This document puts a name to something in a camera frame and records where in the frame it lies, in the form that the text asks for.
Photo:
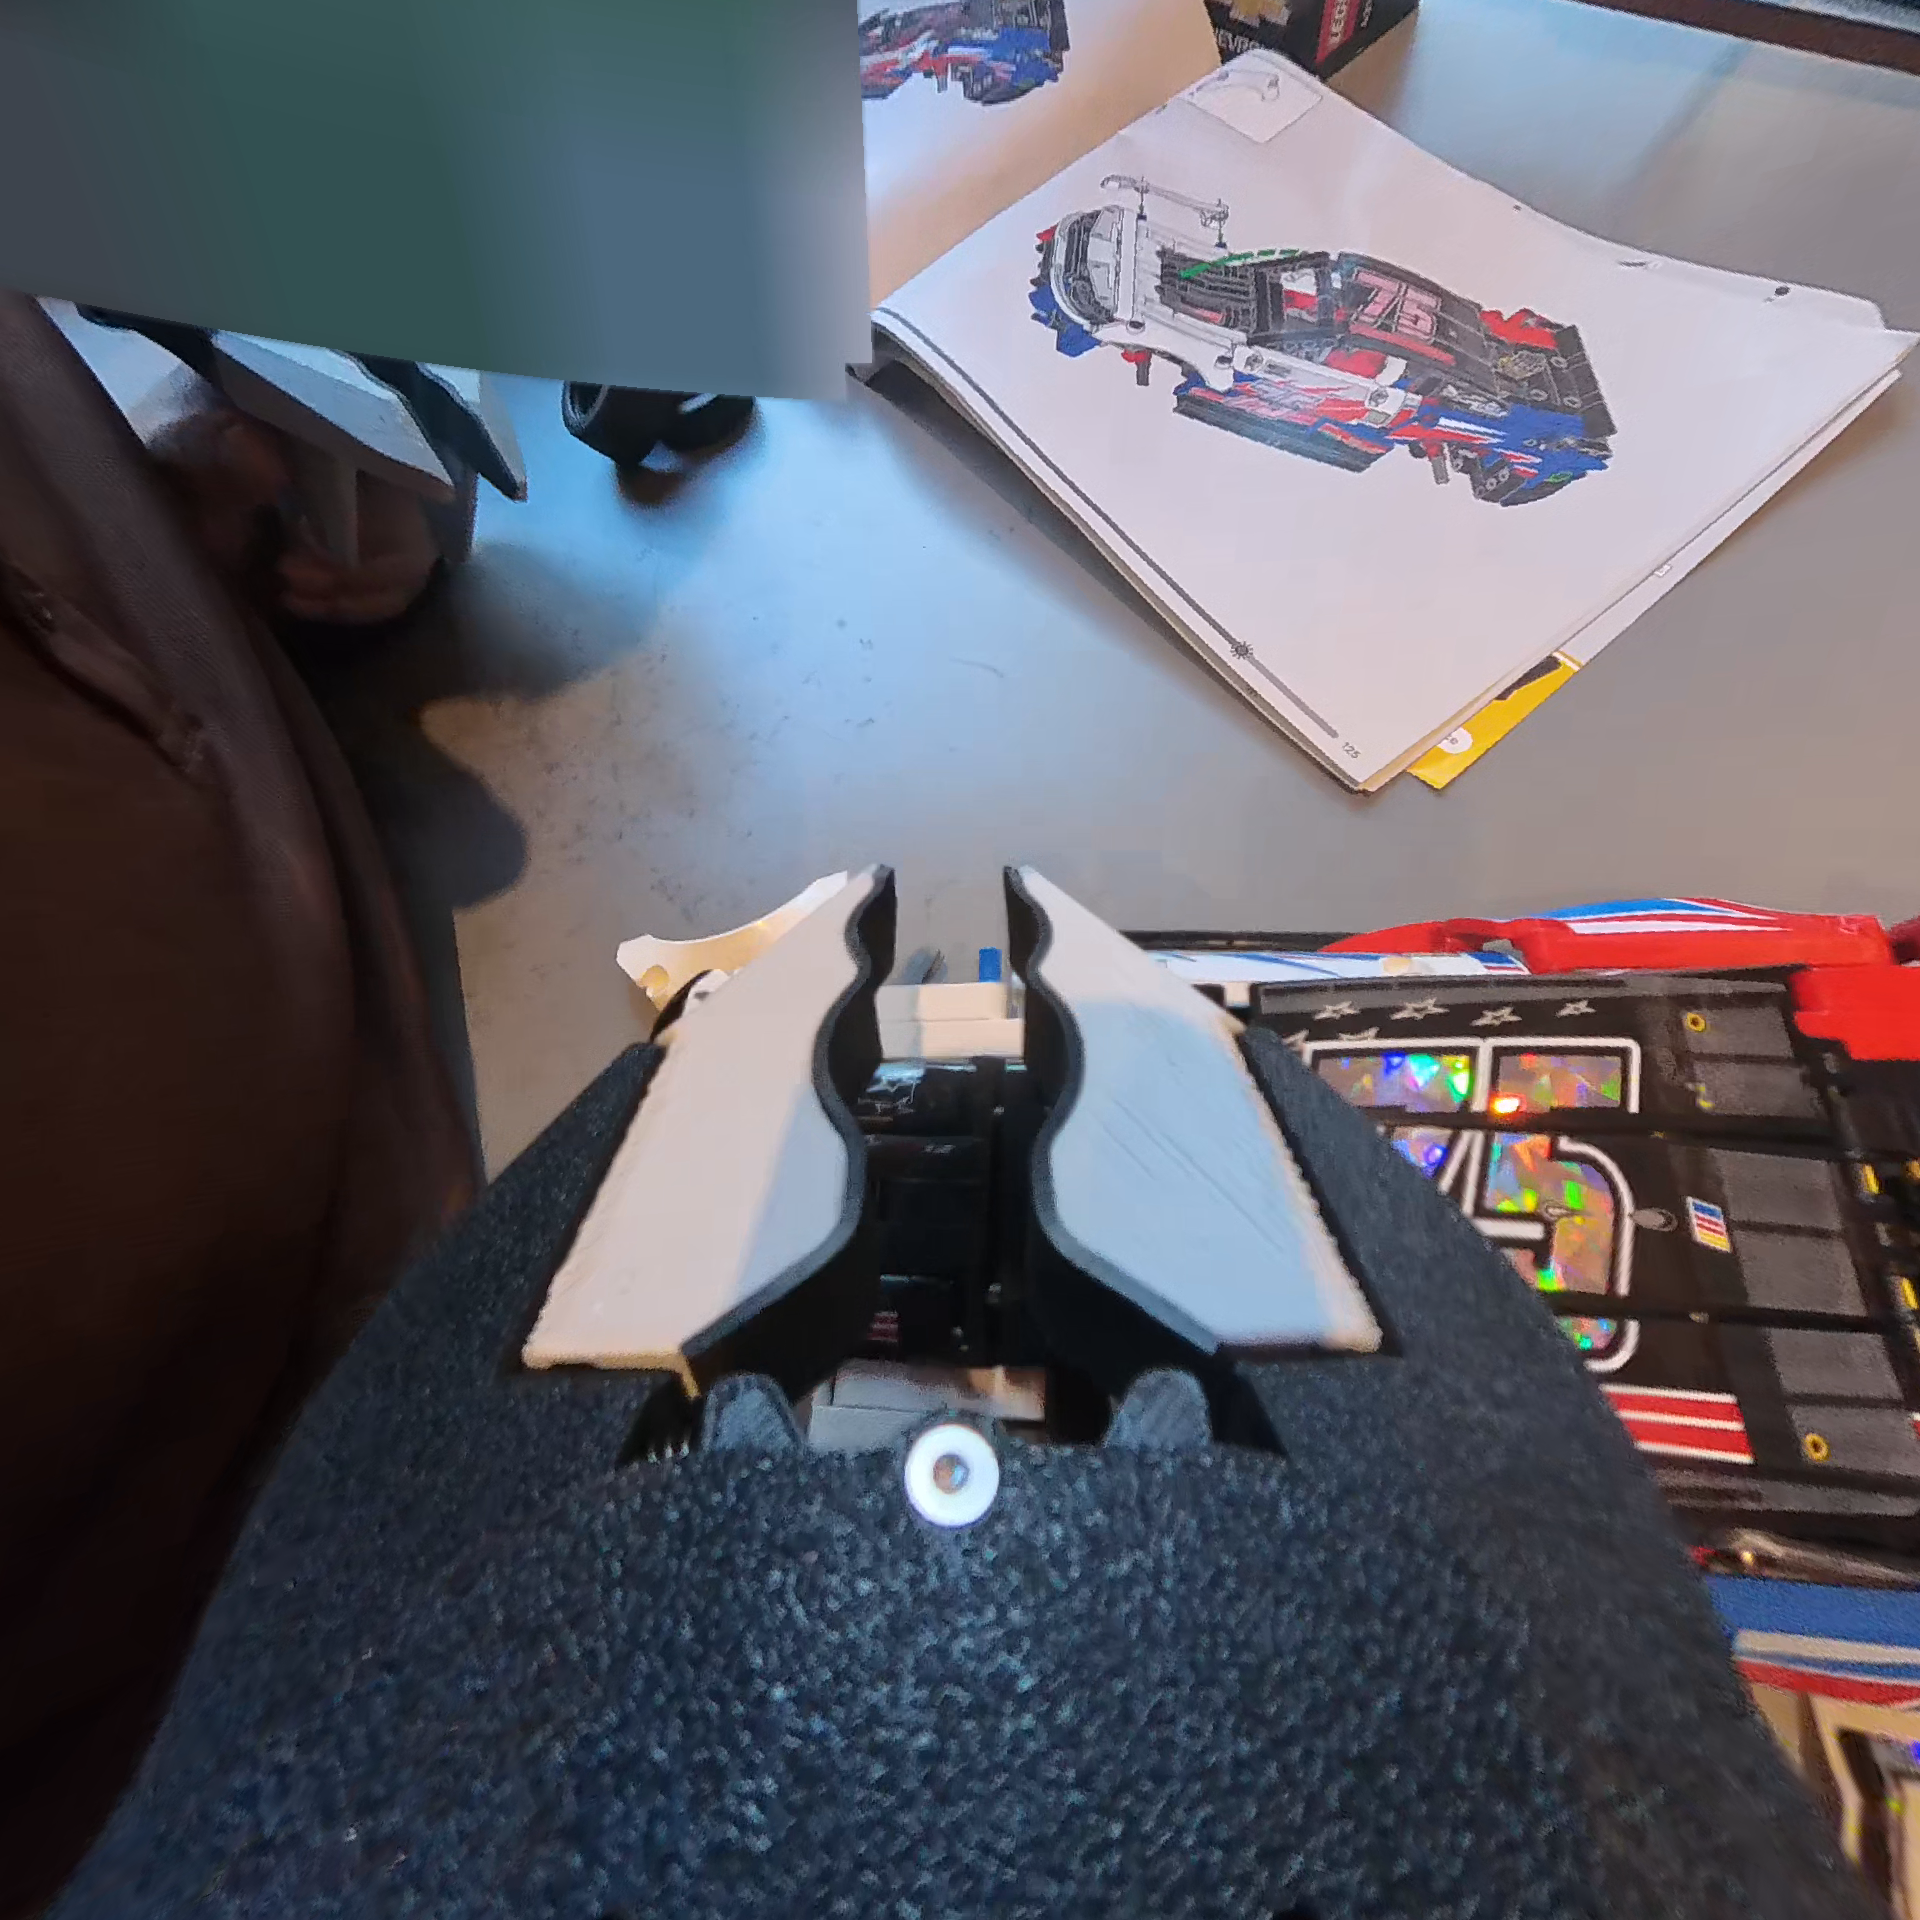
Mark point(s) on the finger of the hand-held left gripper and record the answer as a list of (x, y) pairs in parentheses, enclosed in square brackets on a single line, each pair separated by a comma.
[(337, 414)]

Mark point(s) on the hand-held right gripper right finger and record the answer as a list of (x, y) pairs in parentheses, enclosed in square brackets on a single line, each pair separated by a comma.
[(1184, 1171)]

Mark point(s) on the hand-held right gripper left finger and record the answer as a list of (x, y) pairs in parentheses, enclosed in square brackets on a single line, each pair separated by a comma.
[(706, 1185)]

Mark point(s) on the white curved brick piece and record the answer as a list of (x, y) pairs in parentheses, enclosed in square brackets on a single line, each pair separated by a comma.
[(721, 961)]

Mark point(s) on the toy brick race car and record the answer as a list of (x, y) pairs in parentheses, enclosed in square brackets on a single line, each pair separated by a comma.
[(1725, 1200)]

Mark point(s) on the person's left hand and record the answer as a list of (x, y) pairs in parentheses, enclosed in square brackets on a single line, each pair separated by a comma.
[(359, 593)]

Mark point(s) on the black toy tyre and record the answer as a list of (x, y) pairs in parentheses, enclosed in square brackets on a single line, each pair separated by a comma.
[(660, 419)]

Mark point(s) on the yellow paper leaflet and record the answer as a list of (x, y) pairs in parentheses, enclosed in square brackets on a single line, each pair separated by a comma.
[(1486, 735)]

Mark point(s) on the person's torso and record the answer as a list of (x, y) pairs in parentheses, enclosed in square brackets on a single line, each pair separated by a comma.
[(180, 1050)]

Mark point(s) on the open instruction booklet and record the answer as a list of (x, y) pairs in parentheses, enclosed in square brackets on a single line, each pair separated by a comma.
[(1350, 570)]

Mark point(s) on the black toy box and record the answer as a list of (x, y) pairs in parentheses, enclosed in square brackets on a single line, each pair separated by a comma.
[(1320, 30)]

